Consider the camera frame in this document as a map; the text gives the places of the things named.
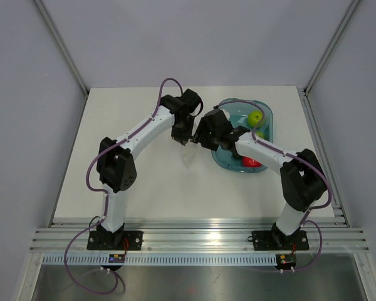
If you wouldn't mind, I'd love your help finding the clear zip top bag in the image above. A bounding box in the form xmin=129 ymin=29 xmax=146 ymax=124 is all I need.
xmin=181 ymin=142 xmax=201 ymax=170

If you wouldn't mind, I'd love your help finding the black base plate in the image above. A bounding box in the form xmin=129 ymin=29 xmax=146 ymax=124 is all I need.
xmin=86 ymin=230 xmax=143 ymax=251
xmin=247 ymin=230 xmax=310 ymax=251

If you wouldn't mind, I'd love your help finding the red apple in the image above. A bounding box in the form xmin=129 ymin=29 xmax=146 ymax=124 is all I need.
xmin=242 ymin=157 xmax=263 ymax=168

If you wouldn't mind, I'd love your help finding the aluminium frame post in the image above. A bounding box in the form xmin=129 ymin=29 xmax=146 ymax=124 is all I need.
xmin=303 ymin=0 xmax=363 ymax=97
xmin=32 ymin=0 xmax=89 ymax=98

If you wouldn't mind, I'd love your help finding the right aluminium frame post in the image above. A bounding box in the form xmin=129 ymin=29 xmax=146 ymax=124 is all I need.
xmin=303 ymin=0 xmax=363 ymax=97

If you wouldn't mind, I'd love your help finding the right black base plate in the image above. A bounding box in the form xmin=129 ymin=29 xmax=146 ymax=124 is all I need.
xmin=247 ymin=230 xmax=310 ymax=251

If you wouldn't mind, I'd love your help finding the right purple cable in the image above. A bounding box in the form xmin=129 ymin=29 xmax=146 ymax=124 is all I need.
xmin=214 ymin=99 xmax=333 ymax=273

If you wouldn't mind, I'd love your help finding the left aluminium frame post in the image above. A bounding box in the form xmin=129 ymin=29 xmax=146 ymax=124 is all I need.
xmin=32 ymin=0 xmax=89 ymax=98

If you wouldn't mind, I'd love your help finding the white slotted cable duct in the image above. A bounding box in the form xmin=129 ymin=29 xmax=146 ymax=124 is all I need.
xmin=43 ymin=253 xmax=277 ymax=267

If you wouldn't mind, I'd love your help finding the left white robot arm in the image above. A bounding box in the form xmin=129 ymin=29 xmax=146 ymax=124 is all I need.
xmin=87 ymin=89 xmax=203 ymax=250

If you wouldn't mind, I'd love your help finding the small circuit board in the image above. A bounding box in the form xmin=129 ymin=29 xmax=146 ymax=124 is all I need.
xmin=276 ymin=253 xmax=297 ymax=269
xmin=108 ymin=254 xmax=125 ymax=263

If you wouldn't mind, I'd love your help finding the green apple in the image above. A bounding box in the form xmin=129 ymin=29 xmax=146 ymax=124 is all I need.
xmin=247 ymin=110 xmax=264 ymax=129

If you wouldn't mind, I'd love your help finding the right small circuit board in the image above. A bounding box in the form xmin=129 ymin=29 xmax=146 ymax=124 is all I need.
xmin=276 ymin=253 xmax=297 ymax=269

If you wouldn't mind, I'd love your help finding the yellow-green bumpy fruit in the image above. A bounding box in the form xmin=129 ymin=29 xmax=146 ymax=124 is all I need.
xmin=255 ymin=131 xmax=265 ymax=139

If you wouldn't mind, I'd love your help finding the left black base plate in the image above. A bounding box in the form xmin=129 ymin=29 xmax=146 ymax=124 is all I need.
xmin=86 ymin=230 xmax=143 ymax=251

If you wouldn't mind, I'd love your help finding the aluminium mounting rail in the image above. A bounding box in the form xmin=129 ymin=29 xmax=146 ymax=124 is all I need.
xmin=29 ymin=218 xmax=370 ymax=253

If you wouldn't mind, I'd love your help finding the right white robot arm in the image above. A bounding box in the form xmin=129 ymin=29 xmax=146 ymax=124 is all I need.
xmin=192 ymin=108 xmax=332 ymax=249

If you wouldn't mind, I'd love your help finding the teal plastic tray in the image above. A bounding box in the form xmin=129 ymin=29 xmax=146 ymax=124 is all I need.
xmin=212 ymin=98 xmax=281 ymax=173

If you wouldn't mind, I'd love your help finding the left small circuit board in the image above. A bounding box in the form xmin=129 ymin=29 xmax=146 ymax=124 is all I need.
xmin=108 ymin=254 xmax=125 ymax=263

